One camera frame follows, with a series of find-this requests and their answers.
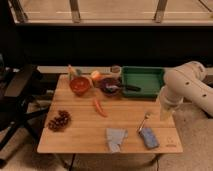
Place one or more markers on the orange carrot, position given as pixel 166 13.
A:
pixel 98 108

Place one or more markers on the small brown lidded jar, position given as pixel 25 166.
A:
pixel 115 69

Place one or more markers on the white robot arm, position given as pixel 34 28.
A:
pixel 185 82

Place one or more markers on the dark purple bowl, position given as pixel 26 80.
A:
pixel 108 81

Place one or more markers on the bunch of dark grapes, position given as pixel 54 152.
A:
pixel 60 122

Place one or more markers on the wooden folding table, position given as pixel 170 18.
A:
pixel 87 131

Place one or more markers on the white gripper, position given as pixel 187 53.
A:
pixel 169 102

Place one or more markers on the black handled spoon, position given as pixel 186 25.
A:
pixel 127 87

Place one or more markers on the green plastic tray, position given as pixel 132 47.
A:
pixel 148 79

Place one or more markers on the grey folded cloth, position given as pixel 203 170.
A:
pixel 115 138

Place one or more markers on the black office chair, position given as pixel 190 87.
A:
pixel 15 96

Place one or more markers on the peach apple fruit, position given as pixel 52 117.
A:
pixel 96 75

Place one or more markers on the blue sponge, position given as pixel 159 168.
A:
pixel 149 138

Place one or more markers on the yellow banana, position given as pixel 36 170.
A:
pixel 71 72

